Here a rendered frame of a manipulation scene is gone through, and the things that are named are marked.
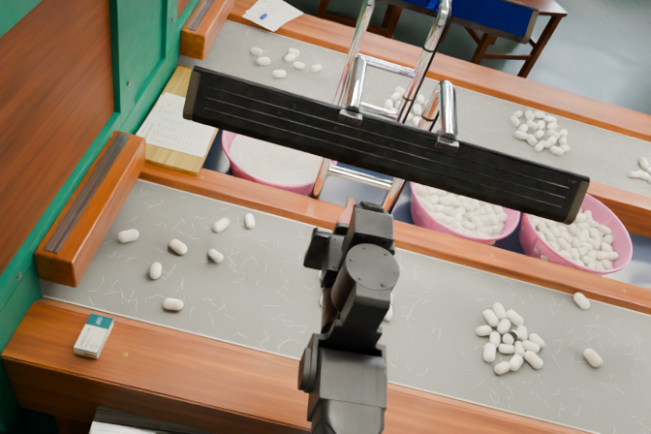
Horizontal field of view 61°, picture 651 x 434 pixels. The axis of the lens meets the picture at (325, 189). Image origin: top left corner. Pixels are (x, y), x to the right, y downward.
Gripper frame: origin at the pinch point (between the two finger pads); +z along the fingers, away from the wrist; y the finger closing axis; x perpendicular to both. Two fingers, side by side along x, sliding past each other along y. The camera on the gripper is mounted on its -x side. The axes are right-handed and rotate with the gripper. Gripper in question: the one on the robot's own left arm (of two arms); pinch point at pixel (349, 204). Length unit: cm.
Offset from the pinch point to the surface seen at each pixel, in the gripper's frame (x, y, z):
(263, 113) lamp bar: -1.4, 13.6, 13.6
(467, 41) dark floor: 103, -100, 266
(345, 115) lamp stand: -4.2, 2.0, 13.7
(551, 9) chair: 57, -123, 232
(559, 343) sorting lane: 33, -52, 7
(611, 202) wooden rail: 31, -77, 51
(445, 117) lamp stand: -5.1, -13.5, 17.7
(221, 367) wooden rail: 30.8, 12.2, -10.1
